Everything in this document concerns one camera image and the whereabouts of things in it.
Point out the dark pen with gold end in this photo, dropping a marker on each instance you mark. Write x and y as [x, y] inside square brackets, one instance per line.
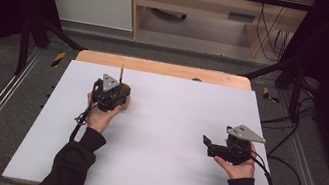
[121, 75]

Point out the person's right hand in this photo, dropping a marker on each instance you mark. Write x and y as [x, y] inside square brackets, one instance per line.
[240, 171]

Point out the wooden table edge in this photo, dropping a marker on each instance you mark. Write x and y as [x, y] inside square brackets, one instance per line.
[163, 68]

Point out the yellow clamp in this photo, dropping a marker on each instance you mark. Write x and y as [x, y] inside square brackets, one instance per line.
[270, 96]
[58, 59]

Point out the yellow clamp left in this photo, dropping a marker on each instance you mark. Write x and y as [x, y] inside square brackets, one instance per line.
[58, 59]

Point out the light wooden desk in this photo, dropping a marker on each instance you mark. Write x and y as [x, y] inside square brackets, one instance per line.
[198, 2]

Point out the person's left hand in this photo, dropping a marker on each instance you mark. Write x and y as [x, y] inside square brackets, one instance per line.
[98, 120]

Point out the yellow clamp right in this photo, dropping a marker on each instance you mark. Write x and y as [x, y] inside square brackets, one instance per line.
[270, 96]

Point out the white table board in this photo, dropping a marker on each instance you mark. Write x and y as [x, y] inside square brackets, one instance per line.
[161, 139]

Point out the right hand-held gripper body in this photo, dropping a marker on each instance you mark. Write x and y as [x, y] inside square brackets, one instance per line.
[237, 148]

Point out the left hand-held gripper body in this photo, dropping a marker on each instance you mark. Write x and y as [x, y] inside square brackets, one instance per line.
[106, 96]

